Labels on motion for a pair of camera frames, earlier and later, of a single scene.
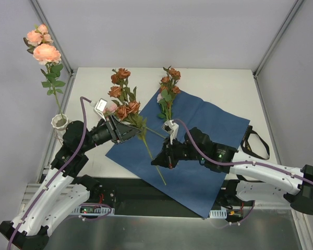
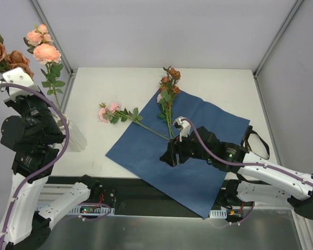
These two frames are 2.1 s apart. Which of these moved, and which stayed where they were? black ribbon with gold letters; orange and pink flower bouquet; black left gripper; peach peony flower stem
Moved: black left gripper
Stayed: black ribbon with gold letters; peach peony flower stem; orange and pink flower bouquet
